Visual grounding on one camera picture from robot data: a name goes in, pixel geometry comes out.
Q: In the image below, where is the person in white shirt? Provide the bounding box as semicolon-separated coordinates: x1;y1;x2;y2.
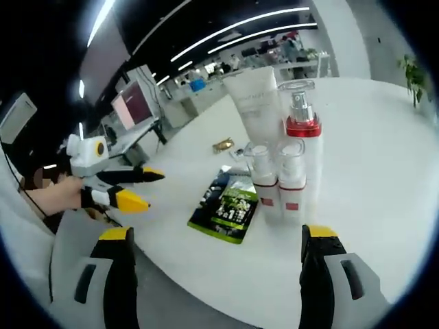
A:
0;143;56;302

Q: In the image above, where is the pink maroon monitor screen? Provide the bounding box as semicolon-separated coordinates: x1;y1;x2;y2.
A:
110;80;155;131

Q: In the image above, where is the gold skincare sachet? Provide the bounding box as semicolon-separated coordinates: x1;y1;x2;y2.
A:
212;136;237;154

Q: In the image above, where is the potted green plant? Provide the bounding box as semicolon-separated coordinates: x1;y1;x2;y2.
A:
396;54;428;108

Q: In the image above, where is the green black skincare sachet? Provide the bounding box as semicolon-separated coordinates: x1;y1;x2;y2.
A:
187;165;260;245

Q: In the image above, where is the white red-collar spray bottle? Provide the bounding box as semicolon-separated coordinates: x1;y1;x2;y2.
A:
276;79;325;220

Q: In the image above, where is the white skincare tube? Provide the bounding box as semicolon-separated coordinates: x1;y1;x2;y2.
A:
222;66;285;151

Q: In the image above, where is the long ceiling light strip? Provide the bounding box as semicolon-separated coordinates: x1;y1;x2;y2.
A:
87;0;116;47
208;22;318;54
170;6;309;62

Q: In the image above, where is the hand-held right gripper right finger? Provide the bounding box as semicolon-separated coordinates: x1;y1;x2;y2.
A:
298;223;392;329

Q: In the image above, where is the grey black-legged standing desk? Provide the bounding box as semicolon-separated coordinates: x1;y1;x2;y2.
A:
102;118;169;165

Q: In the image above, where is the white hanging sign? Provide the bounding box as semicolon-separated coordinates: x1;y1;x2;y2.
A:
0;92;38;145

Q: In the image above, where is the person's left hand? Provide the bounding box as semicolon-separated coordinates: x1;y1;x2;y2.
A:
36;178;84;217

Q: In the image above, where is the small white red-label bottle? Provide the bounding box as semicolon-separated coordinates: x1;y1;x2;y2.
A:
276;139;308;226
243;141;279;226

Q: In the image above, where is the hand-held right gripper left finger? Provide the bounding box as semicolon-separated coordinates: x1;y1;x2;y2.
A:
56;226;140;329

